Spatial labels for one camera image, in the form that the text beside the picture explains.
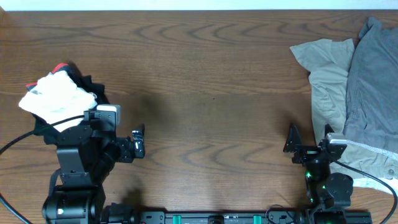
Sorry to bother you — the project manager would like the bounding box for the black folded garment stack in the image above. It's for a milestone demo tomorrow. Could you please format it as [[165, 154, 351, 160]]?
[[19, 63, 109, 145]]

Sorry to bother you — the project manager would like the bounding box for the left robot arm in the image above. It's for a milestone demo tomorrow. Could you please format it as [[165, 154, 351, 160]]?
[[42, 110, 146, 224]]

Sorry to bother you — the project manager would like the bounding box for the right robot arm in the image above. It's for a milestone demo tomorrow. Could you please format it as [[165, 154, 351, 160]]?
[[283, 123, 353, 224]]

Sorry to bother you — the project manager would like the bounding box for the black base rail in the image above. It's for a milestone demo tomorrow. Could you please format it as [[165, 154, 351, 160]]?
[[99, 203, 373, 224]]

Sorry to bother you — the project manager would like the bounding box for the khaki beige garment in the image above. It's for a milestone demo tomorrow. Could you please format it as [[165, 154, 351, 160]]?
[[290, 39, 397, 180]]

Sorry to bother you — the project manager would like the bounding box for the grey garment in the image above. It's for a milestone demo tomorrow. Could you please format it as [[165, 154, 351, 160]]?
[[343, 17, 397, 153]]

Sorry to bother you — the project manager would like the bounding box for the white printed t-shirt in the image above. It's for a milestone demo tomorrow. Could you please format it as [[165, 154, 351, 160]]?
[[19, 71, 97, 124]]

